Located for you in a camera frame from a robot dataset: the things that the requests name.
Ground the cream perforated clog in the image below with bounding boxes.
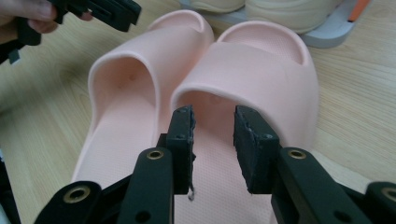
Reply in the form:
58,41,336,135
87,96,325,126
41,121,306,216
186,0,247,14
244,0,344,35

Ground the pink slide slipper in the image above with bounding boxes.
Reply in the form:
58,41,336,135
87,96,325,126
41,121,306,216
170,20,320,224
70,8,216,189

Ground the white two-tier shoe rack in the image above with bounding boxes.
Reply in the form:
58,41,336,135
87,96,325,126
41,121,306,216
178,0,373,49

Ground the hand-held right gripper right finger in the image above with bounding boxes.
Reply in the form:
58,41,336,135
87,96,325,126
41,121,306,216
233,105,281,195

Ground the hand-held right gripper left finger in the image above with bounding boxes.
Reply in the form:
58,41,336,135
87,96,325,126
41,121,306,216
158,105,198,201

